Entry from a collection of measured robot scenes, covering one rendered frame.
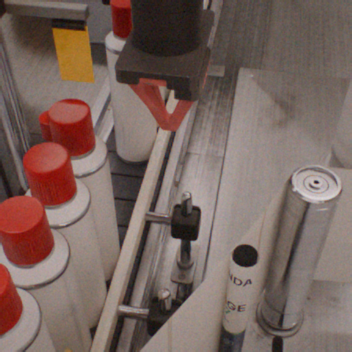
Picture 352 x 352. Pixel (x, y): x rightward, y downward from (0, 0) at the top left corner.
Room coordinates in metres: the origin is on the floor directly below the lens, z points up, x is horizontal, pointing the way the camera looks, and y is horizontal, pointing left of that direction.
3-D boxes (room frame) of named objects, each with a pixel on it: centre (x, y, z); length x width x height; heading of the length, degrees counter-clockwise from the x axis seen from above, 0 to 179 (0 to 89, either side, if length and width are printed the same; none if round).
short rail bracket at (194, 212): (0.36, -0.01, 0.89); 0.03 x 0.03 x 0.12; 80
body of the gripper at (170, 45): (0.38, 0.01, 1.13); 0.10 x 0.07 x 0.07; 169
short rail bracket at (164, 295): (0.25, 0.03, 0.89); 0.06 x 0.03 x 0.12; 80
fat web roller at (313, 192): (0.26, -0.10, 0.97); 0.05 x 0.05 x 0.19
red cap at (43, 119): (0.58, 0.18, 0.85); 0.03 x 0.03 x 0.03
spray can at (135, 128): (0.49, 0.05, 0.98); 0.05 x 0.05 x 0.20
